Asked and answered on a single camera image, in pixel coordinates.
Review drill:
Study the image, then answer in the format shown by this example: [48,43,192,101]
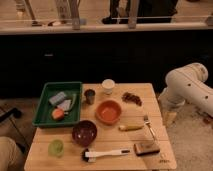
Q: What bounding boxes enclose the yellow banana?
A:
[118,125,144,131]

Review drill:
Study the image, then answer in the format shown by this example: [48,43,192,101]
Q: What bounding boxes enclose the green translucent cup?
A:
[48,139,64,157]

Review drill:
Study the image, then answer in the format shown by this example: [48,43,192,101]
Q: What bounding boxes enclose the metal fork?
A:
[143,115,157,141]

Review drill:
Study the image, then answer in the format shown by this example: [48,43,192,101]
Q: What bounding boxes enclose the white handled dish brush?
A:
[82,149,130,162]

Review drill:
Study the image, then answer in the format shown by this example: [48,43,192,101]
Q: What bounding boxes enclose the orange toy fruit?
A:
[52,109,64,121]

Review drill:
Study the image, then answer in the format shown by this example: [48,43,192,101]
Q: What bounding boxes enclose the green toy vegetable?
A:
[69,94,77,111]

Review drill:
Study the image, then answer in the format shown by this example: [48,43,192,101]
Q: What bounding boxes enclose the dark grape bunch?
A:
[122,92,142,106]

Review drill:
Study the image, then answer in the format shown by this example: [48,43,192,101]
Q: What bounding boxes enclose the small metal cup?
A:
[84,89,95,105]

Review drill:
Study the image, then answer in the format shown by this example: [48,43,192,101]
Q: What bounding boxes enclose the blue grey sponge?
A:
[49,92,67,106]

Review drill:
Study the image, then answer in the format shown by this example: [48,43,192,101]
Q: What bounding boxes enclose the dark maroon bowl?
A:
[72,120,97,147]

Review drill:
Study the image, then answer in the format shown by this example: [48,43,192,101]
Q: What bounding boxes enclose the black office chair base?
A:
[0,108,22,123]

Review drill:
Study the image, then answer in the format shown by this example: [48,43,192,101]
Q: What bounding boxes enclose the white paper cup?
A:
[102,79,115,95]

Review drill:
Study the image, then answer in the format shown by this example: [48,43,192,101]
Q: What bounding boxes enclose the orange bowl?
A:
[95,100,122,125]

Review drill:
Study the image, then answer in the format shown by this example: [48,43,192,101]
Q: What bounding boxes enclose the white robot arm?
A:
[158,63,213,126]

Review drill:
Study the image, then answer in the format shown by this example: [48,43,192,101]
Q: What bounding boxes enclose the grey cloth piece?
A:
[58,99,71,111]

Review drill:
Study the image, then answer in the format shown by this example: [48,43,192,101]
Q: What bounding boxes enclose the green plastic tray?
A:
[33,82,82,128]

